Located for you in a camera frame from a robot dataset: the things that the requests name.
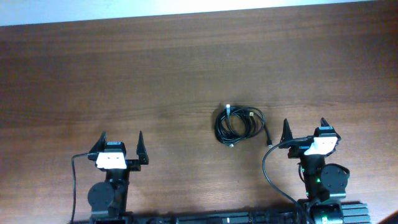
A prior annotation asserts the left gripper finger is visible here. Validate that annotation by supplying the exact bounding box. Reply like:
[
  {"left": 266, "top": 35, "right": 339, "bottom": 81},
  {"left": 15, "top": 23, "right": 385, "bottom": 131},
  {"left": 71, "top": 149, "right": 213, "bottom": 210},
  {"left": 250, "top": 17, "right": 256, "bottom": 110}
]
[
  {"left": 136, "top": 131, "right": 149, "bottom": 165},
  {"left": 89, "top": 131, "right": 106, "bottom": 154}
]

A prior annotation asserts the black cable gold plug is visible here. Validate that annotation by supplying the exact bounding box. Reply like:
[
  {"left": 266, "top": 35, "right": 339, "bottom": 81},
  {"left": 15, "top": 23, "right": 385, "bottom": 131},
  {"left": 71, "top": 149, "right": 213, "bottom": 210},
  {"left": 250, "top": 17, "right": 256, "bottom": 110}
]
[{"left": 214, "top": 105, "right": 268, "bottom": 147}]

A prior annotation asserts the black cable small plug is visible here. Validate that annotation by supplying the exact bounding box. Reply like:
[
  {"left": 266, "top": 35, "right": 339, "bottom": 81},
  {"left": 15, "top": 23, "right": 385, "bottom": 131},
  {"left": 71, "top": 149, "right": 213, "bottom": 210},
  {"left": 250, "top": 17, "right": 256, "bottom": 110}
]
[{"left": 264, "top": 124, "right": 273, "bottom": 149}]

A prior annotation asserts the black cable silver plug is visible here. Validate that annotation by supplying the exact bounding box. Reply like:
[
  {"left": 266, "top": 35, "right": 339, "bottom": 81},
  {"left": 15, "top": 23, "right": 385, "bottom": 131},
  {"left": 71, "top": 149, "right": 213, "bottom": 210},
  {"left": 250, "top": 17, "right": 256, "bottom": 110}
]
[{"left": 214, "top": 104, "right": 251, "bottom": 147}]

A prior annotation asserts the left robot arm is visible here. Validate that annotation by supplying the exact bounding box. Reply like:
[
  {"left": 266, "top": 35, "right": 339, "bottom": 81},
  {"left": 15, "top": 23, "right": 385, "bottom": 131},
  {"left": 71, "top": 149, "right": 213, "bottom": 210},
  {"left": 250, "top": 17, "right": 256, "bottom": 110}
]
[{"left": 87, "top": 132, "right": 149, "bottom": 223}]

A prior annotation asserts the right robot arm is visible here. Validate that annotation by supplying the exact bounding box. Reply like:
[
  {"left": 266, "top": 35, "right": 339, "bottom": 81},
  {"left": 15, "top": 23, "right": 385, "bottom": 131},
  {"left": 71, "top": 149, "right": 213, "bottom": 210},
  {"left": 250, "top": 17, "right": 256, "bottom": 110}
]
[{"left": 280, "top": 118, "right": 349, "bottom": 223}]

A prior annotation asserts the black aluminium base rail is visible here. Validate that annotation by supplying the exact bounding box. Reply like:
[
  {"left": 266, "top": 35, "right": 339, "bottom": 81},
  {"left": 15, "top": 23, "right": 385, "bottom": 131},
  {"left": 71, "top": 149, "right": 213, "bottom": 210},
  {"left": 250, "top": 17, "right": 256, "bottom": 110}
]
[{"left": 74, "top": 203, "right": 371, "bottom": 224}]

